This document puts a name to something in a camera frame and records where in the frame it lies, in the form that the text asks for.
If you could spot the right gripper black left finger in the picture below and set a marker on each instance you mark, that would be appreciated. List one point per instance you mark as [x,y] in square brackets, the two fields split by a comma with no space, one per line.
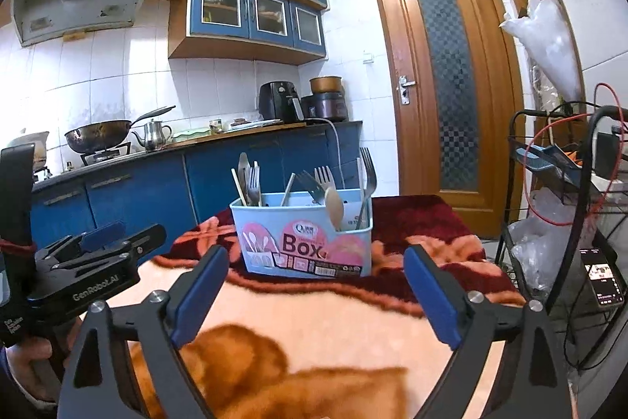
[100,381]

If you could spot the beige spoon in box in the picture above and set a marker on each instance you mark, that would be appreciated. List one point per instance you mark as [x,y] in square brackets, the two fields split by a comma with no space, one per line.
[334,207]

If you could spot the white plastic bag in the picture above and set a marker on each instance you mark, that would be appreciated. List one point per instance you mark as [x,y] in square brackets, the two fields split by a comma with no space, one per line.
[547,40]

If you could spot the steel spoon in box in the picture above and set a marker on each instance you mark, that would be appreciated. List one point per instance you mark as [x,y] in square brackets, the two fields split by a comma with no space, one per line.
[242,173]

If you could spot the white plastic chopstick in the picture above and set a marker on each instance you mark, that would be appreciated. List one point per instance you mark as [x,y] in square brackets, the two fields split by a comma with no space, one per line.
[288,189]

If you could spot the smartphone on rack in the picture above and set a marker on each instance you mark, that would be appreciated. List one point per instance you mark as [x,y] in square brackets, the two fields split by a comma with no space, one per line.
[605,286]

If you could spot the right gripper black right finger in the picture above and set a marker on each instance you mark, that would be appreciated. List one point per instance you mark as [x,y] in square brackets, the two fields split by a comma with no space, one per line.
[531,381]

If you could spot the white plastic fork in box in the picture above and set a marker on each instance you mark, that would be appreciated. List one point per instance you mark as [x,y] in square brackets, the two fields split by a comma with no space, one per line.
[324,176]

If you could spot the steel teapot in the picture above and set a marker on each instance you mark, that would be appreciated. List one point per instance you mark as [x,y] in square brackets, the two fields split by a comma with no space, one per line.
[156,135]

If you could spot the black wok with handle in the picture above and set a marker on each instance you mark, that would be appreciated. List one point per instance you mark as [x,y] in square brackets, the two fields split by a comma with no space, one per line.
[104,135]

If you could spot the brown pot on cooker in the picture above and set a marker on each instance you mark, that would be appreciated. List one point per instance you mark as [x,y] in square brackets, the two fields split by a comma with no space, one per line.
[326,84]

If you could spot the wooden door with glass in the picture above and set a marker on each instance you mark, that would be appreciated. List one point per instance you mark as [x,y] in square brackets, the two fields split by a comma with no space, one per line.
[456,85]

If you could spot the blue utensil organizer box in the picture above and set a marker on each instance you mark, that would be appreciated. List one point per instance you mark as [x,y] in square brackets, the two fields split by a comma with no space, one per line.
[298,239]

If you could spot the black air fryer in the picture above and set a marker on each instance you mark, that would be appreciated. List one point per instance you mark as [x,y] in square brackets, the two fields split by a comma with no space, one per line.
[278,100]

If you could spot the beige wooden chopstick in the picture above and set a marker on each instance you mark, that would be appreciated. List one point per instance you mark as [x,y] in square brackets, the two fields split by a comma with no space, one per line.
[238,185]

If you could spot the person's left hand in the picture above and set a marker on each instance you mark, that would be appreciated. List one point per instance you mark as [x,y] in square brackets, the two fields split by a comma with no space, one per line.
[21,359]

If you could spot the steel fork on blanket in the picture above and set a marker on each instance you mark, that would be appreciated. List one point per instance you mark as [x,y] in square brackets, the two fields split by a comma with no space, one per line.
[370,184]
[314,188]
[254,185]

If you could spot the dark rice cooker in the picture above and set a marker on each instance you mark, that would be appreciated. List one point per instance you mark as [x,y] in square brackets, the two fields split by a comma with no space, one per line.
[330,106]

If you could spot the blue base kitchen cabinets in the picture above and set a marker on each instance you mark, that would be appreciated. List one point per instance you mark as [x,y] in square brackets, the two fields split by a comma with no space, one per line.
[179,188]

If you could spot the red floral plush blanket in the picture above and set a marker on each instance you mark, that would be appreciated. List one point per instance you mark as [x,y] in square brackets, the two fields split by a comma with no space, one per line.
[359,348]

